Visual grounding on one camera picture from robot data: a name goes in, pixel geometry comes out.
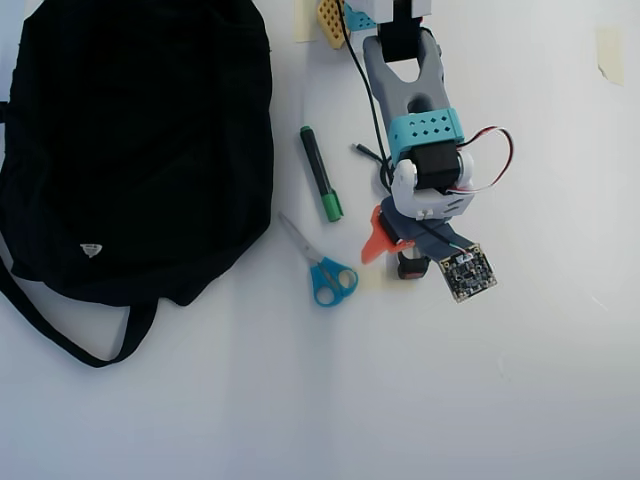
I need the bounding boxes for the blue handled scissors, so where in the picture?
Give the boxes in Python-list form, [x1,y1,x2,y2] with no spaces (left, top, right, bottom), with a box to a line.
[277,211,360,308]

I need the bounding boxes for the black braided USB cable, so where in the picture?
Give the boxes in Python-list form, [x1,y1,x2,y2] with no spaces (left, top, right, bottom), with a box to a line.
[351,143,396,196]

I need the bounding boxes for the thin black camera cable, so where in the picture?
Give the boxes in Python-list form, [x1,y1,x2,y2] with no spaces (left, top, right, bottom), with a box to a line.
[335,0,469,251]

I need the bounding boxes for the black camera circuit board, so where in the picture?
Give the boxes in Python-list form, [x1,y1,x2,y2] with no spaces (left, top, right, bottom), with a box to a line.
[439,242,499,305]

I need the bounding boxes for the red white servo wires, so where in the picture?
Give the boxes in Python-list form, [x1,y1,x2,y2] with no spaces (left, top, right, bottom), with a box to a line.
[447,127,516,194]

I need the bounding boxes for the torn beige tape piece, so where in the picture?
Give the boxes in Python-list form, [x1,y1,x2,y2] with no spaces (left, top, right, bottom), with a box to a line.
[594,27,626,87]

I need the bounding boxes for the short beige tape strip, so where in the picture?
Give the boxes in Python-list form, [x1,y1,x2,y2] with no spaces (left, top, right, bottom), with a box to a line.
[362,266,399,291]

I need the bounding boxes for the black marker with green cap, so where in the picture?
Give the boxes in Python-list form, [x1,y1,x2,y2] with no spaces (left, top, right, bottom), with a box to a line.
[298,125,345,224]

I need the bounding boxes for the black fabric bag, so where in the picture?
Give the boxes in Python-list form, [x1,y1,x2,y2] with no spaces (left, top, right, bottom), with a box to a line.
[0,0,275,370]

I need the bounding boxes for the long beige tape strip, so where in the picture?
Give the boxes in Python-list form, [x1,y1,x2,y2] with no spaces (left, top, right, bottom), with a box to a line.
[294,0,324,44]

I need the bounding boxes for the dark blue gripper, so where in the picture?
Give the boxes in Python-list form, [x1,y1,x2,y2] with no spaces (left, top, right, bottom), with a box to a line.
[360,197,481,265]

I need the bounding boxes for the small black red clip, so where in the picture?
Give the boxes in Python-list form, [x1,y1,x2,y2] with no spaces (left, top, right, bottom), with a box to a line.
[394,249,432,282]

